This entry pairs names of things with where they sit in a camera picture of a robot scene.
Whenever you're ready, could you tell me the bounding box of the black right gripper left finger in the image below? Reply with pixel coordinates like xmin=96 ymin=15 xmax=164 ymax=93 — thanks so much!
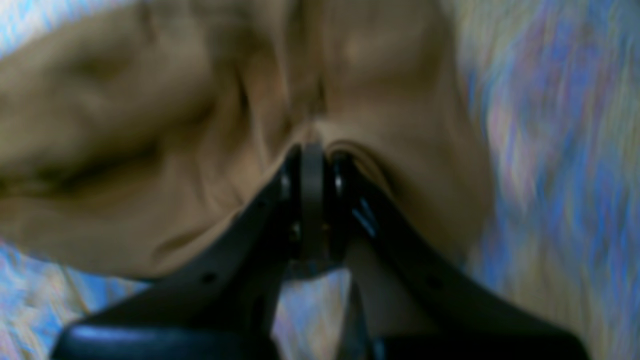
xmin=51 ymin=145 xmax=302 ymax=360

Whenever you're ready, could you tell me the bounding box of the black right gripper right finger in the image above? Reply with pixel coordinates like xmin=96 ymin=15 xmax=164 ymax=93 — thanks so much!
xmin=300 ymin=144 xmax=589 ymax=360

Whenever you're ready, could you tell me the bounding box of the brown t-shirt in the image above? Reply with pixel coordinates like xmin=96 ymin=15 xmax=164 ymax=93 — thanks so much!
xmin=0 ymin=0 xmax=494 ymax=279

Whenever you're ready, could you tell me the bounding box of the patterned tablecloth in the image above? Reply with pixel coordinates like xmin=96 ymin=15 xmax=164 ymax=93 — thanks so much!
xmin=1 ymin=0 xmax=639 ymax=360

